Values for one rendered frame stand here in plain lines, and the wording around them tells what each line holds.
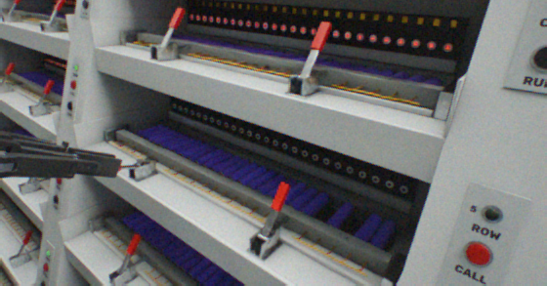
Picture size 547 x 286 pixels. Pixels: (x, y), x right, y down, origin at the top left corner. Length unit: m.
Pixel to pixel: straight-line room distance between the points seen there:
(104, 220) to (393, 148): 0.64
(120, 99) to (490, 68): 0.64
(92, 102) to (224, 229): 0.39
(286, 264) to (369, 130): 0.19
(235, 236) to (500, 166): 0.31
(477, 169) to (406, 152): 0.06
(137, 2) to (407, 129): 0.59
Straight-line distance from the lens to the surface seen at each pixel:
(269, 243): 0.41
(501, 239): 0.31
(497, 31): 0.32
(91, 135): 0.73
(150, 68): 0.55
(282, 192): 0.41
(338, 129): 0.34
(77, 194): 0.77
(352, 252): 0.42
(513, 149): 0.31
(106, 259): 0.74
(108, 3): 0.72
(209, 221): 0.47
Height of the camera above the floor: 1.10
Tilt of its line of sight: 8 degrees down
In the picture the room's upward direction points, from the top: 14 degrees clockwise
